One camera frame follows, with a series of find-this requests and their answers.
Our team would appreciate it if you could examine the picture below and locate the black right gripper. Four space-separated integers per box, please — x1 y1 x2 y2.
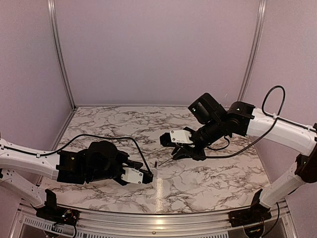
172 118 225 161

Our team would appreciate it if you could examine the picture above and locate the white remote control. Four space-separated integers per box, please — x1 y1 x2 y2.
151 168 158 180

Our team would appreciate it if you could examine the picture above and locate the white battery cover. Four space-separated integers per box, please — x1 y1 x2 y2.
238 193 248 206

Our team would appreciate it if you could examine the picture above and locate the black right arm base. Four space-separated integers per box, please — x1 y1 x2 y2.
228 189 272 227

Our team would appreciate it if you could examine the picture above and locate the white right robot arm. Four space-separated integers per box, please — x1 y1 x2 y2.
161 93 317 222

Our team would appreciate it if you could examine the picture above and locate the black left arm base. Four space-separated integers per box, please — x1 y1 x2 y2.
35 189 80 226

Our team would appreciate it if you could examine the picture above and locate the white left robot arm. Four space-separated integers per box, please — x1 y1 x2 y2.
0 139 148 221

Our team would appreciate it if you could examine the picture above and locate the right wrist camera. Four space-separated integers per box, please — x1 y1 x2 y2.
159 129 193 147

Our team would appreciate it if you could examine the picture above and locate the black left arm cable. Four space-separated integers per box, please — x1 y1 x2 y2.
3 133 154 178

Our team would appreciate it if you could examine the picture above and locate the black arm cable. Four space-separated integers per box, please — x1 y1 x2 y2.
183 85 317 159
3 133 154 178

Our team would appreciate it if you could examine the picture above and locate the aluminium right corner post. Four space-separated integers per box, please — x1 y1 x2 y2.
237 0 267 101

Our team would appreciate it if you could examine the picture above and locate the aluminium corner post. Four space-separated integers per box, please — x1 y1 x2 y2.
48 0 76 111
237 0 267 101

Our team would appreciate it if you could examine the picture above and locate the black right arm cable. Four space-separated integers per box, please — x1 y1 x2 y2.
183 85 317 159

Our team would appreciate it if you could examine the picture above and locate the aluminium front rail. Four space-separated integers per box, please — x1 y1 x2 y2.
9 201 298 238

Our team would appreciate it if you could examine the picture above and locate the aluminium left corner post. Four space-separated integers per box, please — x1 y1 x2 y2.
48 0 76 111

